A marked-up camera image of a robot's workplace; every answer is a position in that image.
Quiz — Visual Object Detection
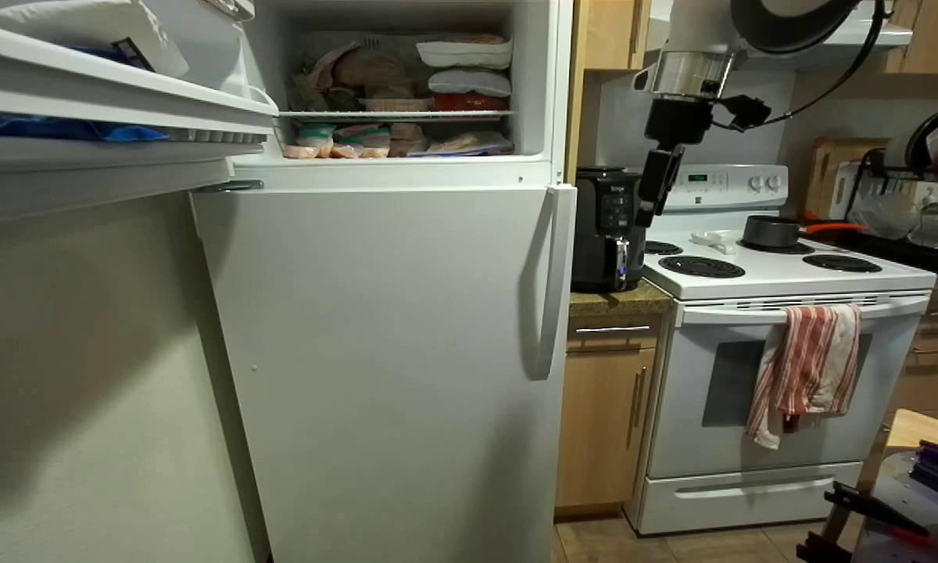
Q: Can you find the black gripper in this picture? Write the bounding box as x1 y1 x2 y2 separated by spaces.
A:
636 91 720 227

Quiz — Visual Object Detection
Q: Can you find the white fridge door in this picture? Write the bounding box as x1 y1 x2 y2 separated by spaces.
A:
189 183 580 563

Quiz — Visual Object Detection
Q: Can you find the white freezer door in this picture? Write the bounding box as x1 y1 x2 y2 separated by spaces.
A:
0 0 281 232

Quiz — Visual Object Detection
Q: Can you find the white fridge cabinet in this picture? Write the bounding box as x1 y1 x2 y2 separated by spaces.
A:
230 0 575 196

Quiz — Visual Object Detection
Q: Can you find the black coffee maker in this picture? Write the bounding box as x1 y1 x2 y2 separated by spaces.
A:
572 167 652 296

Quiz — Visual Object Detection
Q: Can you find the speckled kitchen countertop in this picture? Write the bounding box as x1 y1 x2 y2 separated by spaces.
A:
567 278 676 328

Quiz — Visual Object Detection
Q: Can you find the grey frozen package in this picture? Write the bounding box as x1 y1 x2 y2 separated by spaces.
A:
425 127 516 161

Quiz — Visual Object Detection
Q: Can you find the red frozen package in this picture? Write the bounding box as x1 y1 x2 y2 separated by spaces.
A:
425 91 514 114

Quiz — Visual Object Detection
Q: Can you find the white flat frozen package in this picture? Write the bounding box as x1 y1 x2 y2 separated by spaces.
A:
425 69 514 102
415 37 514 73

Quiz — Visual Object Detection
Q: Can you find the red white striped towel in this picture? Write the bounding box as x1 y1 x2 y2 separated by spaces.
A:
745 300 866 452

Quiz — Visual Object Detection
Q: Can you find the wooden base cabinet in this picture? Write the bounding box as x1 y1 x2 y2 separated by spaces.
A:
553 311 674 521

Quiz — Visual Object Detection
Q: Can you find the white electric stove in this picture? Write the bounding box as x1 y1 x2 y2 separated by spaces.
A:
625 161 938 541

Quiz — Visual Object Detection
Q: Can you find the green labelled frozen pack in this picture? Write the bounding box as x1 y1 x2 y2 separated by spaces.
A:
332 122 393 163

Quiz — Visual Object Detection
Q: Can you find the brown frozen food bag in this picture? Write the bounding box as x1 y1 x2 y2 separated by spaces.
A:
292 37 425 110

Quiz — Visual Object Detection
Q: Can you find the pink frozen meat pack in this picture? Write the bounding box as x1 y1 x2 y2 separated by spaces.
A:
281 122 338 163

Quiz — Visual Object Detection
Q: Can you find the light wooden board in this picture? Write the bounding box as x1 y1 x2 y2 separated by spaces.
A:
886 407 938 458

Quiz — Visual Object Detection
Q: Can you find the black orange clamp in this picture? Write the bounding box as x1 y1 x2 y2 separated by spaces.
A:
795 480 936 563

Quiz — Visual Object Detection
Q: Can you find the white plastic bag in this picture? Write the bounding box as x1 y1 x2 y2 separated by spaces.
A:
0 0 195 78

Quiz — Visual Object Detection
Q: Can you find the blue package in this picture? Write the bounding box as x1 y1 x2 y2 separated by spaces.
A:
0 110 173 147

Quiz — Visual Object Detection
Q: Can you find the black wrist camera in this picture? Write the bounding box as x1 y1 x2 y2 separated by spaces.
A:
712 91 776 133

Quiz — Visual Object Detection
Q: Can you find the black saucepan red handle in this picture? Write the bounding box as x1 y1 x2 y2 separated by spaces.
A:
737 212 870 252

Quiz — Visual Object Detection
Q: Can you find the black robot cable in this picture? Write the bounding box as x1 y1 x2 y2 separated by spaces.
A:
737 0 896 132

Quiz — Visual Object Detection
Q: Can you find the black wire dish rack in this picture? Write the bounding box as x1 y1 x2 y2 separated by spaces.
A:
837 149 938 275

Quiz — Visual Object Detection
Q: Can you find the freezer wire shelf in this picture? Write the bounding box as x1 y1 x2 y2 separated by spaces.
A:
280 105 514 122

